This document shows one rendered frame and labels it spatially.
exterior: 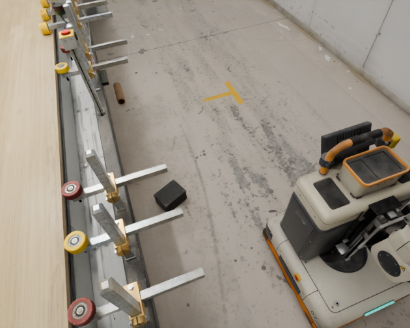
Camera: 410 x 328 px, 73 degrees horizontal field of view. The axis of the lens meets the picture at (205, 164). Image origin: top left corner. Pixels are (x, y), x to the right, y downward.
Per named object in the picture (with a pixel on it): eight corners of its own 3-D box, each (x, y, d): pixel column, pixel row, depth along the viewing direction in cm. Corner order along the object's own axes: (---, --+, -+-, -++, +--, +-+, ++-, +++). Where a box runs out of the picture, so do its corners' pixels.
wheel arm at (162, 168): (166, 167, 133) (164, 162, 129) (168, 173, 131) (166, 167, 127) (73, 196, 125) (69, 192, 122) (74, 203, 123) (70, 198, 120)
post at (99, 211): (137, 254, 125) (101, 200, 87) (138, 261, 123) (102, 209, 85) (129, 257, 124) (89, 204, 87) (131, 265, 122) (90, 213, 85)
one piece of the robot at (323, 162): (311, 181, 134) (310, 138, 124) (371, 159, 140) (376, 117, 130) (327, 192, 124) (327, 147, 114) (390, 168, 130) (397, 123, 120)
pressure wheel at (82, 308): (87, 335, 93) (72, 330, 84) (77, 315, 97) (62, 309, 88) (108, 317, 96) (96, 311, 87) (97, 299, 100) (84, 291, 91)
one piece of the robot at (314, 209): (273, 232, 178) (304, 146, 113) (345, 204, 188) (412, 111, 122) (302, 283, 159) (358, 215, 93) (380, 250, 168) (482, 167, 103)
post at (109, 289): (149, 311, 109) (110, 275, 71) (151, 321, 107) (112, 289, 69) (140, 315, 108) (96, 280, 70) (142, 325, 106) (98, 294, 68)
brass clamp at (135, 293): (141, 284, 104) (138, 280, 100) (150, 322, 96) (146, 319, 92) (125, 290, 103) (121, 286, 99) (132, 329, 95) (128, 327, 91)
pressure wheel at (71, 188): (81, 211, 123) (69, 198, 114) (68, 204, 125) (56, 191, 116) (93, 197, 127) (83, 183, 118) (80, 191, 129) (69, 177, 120)
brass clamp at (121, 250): (127, 222, 116) (123, 217, 112) (133, 252, 108) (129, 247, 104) (112, 228, 115) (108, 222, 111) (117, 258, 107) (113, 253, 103)
